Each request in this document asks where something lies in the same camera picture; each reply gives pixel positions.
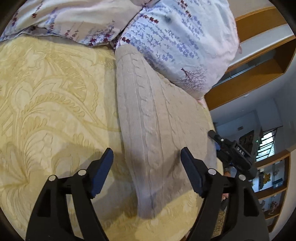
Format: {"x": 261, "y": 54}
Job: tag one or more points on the yellow orange patterned bedspread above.
{"x": 59, "y": 113}

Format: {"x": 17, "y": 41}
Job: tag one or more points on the beige cable knit sweater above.
{"x": 158, "y": 119}

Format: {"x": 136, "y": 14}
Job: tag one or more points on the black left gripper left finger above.
{"x": 50, "y": 219}

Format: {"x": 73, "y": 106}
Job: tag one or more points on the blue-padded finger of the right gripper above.
{"x": 214, "y": 136}

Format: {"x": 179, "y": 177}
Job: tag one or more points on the window with bars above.
{"x": 266, "y": 146}

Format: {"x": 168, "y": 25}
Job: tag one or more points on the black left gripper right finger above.
{"x": 239, "y": 217}

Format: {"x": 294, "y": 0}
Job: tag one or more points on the wooden headboard shelf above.
{"x": 267, "y": 45}

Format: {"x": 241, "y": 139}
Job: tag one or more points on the person's right hand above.
{"x": 225, "y": 194}

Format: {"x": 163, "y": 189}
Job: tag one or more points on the floral pink pillow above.
{"x": 91, "y": 23}

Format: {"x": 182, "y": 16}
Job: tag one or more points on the wooden display shelf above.
{"x": 271, "y": 184}

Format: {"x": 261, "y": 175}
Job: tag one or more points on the floral pillow blue side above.
{"x": 191, "y": 43}

